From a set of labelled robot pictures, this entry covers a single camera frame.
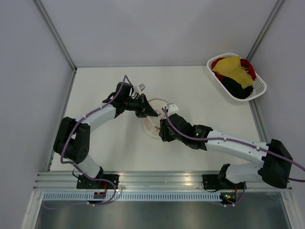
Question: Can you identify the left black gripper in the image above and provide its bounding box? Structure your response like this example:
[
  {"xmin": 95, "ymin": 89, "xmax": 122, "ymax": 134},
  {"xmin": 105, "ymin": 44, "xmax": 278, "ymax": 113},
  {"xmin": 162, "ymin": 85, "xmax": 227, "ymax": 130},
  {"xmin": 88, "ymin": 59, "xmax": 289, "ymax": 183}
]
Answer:
[{"xmin": 123, "ymin": 94, "xmax": 158, "ymax": 118}]

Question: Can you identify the cream mesh laundry bag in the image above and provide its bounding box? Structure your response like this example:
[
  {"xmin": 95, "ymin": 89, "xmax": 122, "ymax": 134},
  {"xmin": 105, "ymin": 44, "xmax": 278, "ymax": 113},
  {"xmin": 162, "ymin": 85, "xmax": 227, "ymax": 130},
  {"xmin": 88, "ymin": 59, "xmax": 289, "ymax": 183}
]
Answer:
[{"xmin": 143, "ymin": 98, "xmax": 168, "ymax": 139}]

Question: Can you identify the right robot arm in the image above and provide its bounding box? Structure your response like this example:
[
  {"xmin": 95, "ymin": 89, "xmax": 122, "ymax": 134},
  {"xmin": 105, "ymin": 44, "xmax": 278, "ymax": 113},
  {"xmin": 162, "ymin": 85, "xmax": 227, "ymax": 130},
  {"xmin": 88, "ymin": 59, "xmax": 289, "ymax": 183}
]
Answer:
[{"xmin": 159, "ymin": 114, "xmax": 292, "ymax": 189}]

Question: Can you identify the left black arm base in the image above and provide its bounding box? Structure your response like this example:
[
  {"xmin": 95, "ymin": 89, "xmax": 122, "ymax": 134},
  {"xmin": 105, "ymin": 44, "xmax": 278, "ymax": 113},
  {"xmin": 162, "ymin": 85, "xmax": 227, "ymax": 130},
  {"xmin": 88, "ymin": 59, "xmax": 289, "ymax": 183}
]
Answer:
[{"xmin": 76, "ymin": 174, "xmax": 119, "ymax": 190}]

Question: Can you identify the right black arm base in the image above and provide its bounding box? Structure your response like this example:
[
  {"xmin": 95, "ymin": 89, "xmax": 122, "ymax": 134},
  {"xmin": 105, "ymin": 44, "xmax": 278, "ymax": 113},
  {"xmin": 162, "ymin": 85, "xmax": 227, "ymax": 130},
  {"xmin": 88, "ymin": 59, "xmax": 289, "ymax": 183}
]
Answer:
[{"xmin": 201, "ymin": 174, "xmax": 228, "ymax": 193}]

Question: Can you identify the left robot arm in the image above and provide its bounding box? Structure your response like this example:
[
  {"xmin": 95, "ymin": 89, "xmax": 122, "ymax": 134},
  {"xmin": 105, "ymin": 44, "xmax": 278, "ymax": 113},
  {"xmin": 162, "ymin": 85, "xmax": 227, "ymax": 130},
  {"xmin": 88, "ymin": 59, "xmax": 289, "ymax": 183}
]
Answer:
[{"xmin": 53, "ymin": 82, "xmax": 158, "ymax": 189}]

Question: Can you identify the black garment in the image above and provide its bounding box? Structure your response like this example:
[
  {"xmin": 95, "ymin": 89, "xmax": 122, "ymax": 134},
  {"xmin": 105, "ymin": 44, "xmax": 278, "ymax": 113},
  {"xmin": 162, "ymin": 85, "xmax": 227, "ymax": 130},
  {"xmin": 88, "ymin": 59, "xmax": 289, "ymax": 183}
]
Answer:
[{"xmin": 221, "ymin": 77, "xmax": 254, "ymax": 99}]

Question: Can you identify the yellow garment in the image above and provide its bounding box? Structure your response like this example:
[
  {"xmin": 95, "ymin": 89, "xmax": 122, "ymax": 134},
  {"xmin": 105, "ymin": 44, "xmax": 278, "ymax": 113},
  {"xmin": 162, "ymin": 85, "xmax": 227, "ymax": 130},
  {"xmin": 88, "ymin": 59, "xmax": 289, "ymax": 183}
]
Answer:
[{"xmin": 212, "ymin": 56, "xmax": 254, "ymax": 89}]

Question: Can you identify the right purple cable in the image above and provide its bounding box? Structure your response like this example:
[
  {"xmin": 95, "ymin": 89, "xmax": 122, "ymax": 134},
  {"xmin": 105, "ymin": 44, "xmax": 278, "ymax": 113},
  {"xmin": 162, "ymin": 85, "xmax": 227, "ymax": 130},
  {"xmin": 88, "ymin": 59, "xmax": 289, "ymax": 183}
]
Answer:
[{"xmin": 163, "ymin": 106, "xmax": 305, "ymax": 210}]

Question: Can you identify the purple cable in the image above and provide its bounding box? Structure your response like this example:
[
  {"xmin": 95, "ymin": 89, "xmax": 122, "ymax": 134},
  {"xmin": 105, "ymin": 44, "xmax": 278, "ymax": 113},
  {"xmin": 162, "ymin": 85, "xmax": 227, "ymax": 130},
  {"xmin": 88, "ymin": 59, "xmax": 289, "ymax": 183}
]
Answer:
[
  {"xmin": 163, "ymin": 106, "xmax": 305, "ymax": 210},
  {"xmin": 42, "ymin": 74, "xmax": 134, "ymax": 210}
]

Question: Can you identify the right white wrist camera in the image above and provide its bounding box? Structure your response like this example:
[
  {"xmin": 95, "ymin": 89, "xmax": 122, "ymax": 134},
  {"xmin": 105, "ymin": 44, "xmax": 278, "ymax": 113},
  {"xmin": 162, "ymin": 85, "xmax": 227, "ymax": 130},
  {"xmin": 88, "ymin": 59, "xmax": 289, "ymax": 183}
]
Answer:
[{"xmin": 162, "ymin": 104, "xmax": 179, "ymax": 116}]

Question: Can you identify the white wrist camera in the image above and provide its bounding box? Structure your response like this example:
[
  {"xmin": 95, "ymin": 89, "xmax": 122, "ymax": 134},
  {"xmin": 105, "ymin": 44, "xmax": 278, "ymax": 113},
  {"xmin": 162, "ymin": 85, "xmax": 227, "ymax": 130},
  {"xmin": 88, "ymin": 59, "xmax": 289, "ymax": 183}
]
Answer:
[
  {"xmin": 135, "ymin": 83, "xmax": 146, "ymax": 94},
  {"xmin": 162, "ymin": 104, "xmax": 179, "ymax": 116}
]

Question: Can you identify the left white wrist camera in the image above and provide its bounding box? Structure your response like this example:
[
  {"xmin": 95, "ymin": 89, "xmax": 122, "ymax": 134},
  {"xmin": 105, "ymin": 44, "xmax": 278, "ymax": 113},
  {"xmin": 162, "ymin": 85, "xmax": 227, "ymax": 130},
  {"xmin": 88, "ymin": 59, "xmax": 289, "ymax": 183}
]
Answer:
[{"xmin": 135, "ymin": 83, "xmax": 146, "ymax": 94}]

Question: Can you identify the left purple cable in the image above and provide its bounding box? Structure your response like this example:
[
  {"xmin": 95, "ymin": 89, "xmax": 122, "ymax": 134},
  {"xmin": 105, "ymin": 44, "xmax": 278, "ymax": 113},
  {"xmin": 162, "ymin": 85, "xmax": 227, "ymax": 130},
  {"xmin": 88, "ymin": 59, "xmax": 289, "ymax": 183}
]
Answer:
[{"xmin": 42, "ymin": 74, "xmax": 134, "ymax": 210}]

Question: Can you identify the white slotted cable duct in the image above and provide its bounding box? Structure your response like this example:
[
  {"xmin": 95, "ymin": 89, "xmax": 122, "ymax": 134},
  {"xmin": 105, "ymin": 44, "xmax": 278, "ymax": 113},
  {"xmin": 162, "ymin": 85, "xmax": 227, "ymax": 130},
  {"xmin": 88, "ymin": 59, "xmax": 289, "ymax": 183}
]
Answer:
[{"xmin": 43, "ymin": 191, "xmax": 237, "ymax": 202}]

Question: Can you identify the aluminium mounting rail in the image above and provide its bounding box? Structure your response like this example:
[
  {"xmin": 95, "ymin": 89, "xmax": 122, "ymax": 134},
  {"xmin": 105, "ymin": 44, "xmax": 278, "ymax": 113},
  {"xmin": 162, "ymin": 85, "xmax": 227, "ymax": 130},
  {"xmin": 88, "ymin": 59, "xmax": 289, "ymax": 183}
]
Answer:
[{"xmin": 32, "ymin": 170, "xmax": 293, "ymax": 193}]

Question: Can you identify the left aluminium frame post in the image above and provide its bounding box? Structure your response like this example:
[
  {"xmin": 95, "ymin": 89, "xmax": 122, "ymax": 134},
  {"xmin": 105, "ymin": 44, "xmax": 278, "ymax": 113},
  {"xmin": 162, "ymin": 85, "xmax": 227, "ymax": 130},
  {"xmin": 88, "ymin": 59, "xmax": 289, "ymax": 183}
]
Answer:
[{"xmin": 32, "ymin": 0, "xmax": 77, "ymax": 72}]

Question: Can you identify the aluminium frame post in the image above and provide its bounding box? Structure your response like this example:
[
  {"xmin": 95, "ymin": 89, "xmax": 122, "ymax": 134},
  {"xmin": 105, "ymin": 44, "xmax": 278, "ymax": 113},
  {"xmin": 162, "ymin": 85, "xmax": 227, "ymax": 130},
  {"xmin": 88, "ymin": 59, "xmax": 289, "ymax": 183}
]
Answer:
[
  {"xmin": 32, "ymin": 0, "xmax": 77, "ymax": 72},
  {"xmin": 246, "ymin": 0, "xmax": 286, "ymax": 61}
]

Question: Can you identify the right aluminium frame post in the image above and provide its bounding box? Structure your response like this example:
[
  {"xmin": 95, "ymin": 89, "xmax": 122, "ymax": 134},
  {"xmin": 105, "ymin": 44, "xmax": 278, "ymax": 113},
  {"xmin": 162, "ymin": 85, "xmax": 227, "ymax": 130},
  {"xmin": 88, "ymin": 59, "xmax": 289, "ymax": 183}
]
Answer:
[{"xmin": 246, "ymin": 0, "xmax": 286, "ymax": 61}]

